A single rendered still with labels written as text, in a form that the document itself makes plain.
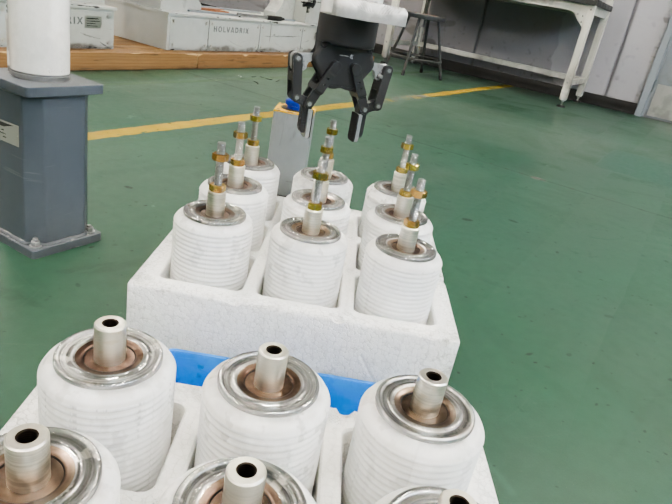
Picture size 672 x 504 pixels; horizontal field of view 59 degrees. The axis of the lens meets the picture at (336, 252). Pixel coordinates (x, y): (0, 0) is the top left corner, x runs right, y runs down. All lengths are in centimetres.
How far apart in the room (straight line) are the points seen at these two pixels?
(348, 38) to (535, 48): 502
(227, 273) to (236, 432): 33
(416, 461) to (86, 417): 22
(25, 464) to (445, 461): 26
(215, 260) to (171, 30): 272
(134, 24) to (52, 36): 243
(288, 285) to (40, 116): 57
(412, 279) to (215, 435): 34
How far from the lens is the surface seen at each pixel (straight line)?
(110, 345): 46
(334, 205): 82
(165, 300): 72
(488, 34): 586
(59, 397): 45
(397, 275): 70
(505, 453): 87
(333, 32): 76
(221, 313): 71
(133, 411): 45
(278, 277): 71
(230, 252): 72
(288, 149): 109
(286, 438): 43
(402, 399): 47
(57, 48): 113
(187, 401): 55
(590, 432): 99
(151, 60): 321
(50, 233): 119
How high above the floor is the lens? 52
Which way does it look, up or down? 24 degrees down
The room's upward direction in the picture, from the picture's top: 11 degrees clockwise
